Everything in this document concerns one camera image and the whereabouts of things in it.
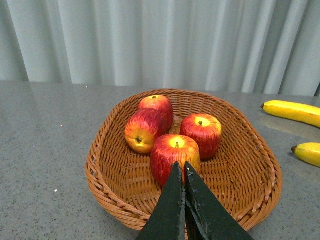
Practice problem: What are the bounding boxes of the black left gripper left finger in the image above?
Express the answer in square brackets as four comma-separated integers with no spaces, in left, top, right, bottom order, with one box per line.
[136,162,186,240]

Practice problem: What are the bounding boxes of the red apple with yellow top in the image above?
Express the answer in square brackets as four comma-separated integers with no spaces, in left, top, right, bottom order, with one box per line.
[180,113,223,160]

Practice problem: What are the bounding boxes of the short yellow banana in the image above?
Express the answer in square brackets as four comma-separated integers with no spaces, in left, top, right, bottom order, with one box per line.
[291,142,320,168]

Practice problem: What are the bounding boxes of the dark red apple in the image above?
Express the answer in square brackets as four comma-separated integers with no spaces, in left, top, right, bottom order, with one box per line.
[150,134,201,187]

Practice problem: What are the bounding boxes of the white pleated curtain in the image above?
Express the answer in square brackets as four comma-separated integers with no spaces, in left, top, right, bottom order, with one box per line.
[0,0,320,96]

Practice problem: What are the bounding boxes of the long yellow banana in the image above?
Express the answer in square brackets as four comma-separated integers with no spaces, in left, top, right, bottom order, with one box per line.
[261,100,320,128]

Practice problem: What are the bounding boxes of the brown wicker basket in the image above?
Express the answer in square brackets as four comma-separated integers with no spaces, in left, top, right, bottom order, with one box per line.
[85,88,283,233]

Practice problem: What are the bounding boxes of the red yellow apple lying sideways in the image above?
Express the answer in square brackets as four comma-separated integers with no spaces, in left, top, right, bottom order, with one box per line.
[124,108,167,154]

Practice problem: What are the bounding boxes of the red apple back of basket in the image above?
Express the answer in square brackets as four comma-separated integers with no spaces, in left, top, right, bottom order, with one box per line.
[138,95,174,130]

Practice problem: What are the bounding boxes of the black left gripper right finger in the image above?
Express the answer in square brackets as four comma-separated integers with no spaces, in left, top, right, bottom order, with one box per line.
[184,162,252,240]

